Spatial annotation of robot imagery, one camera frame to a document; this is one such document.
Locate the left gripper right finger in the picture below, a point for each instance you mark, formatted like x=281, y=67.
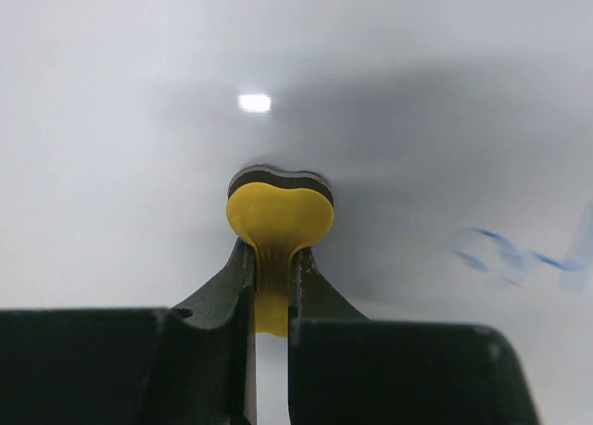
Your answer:
x=344, y=368

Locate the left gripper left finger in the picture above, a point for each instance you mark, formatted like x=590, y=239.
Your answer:
x=193, y=363

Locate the yellow bone-shaped eraser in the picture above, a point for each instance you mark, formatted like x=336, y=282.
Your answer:
x=278, y=213

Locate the pink framed whiteboard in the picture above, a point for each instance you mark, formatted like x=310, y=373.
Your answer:
x=456, y=135

